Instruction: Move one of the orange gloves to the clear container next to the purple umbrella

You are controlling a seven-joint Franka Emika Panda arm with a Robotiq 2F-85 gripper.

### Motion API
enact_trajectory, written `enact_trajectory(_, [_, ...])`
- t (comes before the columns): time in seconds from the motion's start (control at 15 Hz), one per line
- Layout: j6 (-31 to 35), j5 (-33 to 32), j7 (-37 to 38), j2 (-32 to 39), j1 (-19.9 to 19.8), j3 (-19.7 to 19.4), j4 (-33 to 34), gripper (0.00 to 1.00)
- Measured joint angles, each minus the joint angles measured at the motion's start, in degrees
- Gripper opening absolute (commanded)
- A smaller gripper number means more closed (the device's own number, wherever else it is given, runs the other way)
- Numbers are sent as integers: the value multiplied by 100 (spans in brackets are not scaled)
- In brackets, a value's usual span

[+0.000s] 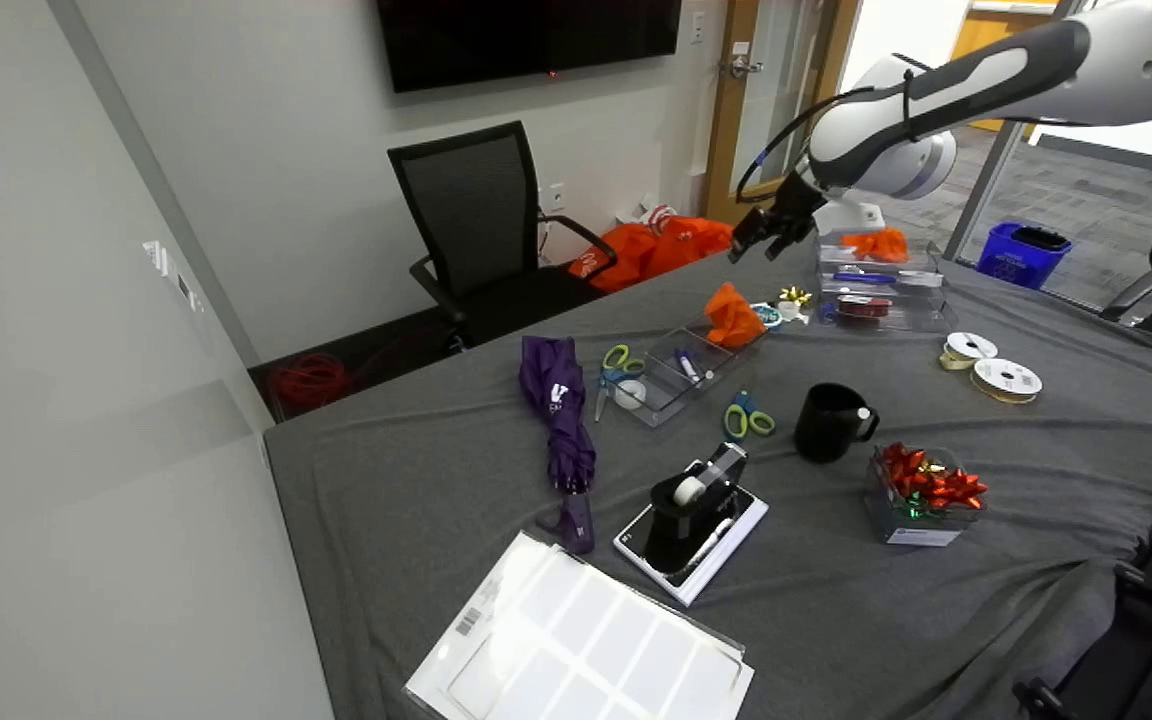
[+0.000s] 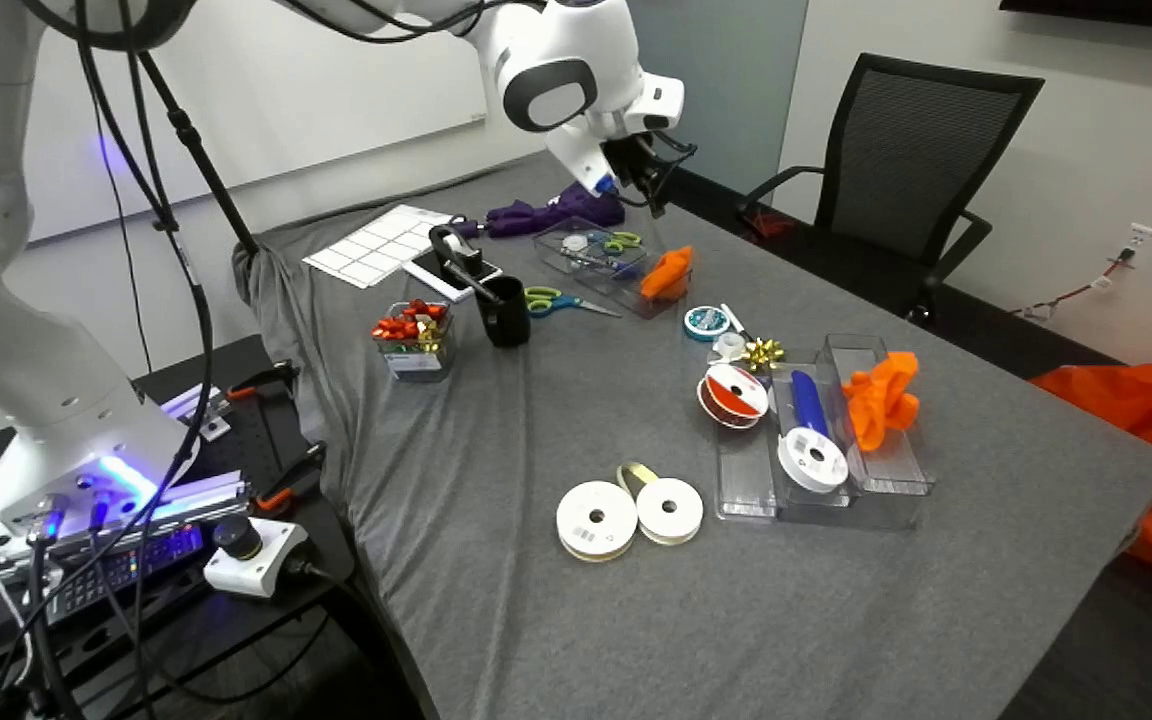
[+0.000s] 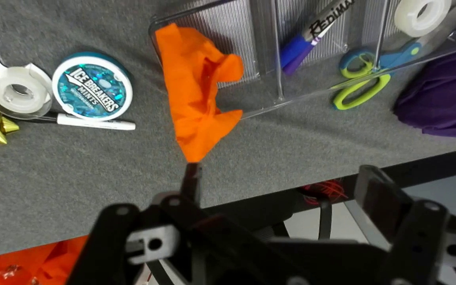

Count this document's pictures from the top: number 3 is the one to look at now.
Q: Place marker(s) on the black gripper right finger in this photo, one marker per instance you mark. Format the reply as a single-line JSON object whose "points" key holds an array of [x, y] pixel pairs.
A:
{"points": [[428, 237]]}

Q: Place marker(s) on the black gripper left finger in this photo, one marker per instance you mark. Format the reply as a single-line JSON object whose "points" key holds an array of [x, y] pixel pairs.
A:
{"points": [[134, 242]]}

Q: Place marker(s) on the orange glove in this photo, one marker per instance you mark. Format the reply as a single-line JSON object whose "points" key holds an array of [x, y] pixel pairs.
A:
{"points": [[197, 88]]}

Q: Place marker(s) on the purple folded umbrella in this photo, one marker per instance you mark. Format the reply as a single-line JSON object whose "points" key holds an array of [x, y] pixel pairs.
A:
{"points": [[444, 99]]}

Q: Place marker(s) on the clear divided tray container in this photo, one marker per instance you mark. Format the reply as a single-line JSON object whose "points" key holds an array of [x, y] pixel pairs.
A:
{"points": [[261, 79]]}

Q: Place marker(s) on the orange plastic bag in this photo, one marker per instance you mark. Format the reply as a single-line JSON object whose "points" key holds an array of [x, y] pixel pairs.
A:
{"points": [[28, 263]]}

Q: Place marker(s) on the white pen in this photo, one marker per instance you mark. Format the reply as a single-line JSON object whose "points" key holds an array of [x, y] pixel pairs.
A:
{"points": [[96, 123]]}

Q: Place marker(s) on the blue labelled tape roll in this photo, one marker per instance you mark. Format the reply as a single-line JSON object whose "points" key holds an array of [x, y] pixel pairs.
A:
{"points": [[93, 85]]}

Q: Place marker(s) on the small clear tape dispenser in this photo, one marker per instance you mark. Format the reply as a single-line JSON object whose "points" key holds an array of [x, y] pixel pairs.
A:
{"points": [[17, 88]]}

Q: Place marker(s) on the white tape roll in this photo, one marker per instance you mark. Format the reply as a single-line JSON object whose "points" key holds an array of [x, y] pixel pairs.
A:
{"points": [[424, 16]]}

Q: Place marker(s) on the blue marker pen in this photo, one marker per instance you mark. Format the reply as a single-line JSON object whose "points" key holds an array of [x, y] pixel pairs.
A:
{"points": [[308, 39]]}

